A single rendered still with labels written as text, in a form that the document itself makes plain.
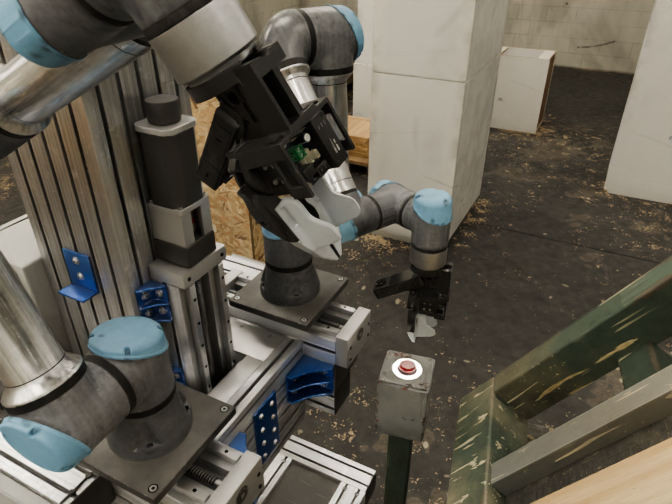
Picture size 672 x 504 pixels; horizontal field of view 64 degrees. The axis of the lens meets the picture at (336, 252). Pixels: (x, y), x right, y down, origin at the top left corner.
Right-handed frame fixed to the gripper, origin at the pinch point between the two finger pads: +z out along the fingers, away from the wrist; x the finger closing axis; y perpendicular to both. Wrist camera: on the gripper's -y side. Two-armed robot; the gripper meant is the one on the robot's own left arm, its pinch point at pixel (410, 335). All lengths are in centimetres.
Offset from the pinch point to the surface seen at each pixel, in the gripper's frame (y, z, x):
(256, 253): -101, 72, 131
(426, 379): 4.7, 10.2, -2.0
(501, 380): 21.3, 10.2, 2.5
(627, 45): 174, 64, 774
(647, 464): 40, -11, -33
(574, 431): 32.4, -3.7, -22.0
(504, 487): 23.1, 12.9, -23.9
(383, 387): -4.5, 11.7, -5.8
